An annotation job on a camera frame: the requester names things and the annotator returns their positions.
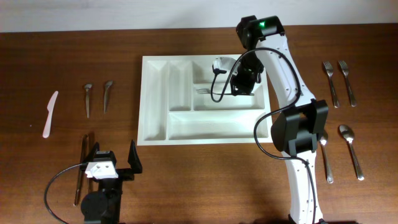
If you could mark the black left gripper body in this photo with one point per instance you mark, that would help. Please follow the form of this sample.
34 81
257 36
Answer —
125 173

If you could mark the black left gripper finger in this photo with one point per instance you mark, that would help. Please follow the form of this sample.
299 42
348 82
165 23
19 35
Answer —
133 159
91 153

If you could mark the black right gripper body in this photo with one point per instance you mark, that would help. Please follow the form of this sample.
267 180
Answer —
241 88

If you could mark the steel table knife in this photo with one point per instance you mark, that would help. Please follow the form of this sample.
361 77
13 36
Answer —
84 146

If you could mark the steel fork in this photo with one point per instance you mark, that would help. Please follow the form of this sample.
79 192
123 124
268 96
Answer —
345 70
208 91
329 71

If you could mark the steel tablespoon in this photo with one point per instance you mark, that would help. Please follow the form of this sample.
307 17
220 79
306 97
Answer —
348 134
328 171

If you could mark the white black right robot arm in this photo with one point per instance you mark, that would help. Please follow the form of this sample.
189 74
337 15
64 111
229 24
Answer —
301 117

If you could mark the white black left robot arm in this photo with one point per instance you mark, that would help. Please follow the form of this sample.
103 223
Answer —
104 205

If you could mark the white plastic knife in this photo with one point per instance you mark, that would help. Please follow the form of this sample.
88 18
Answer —
50 108

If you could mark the small steel teaspoon left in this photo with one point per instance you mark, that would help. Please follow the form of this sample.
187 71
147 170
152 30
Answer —
87 88

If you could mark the small steel teaspoon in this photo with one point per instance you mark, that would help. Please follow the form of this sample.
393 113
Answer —
87 88
107 86

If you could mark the white plastic cutlery tray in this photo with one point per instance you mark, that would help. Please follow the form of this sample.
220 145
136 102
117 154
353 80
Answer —
172 113

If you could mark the small steel teaspoon right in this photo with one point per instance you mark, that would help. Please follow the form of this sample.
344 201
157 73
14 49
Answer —
107 86

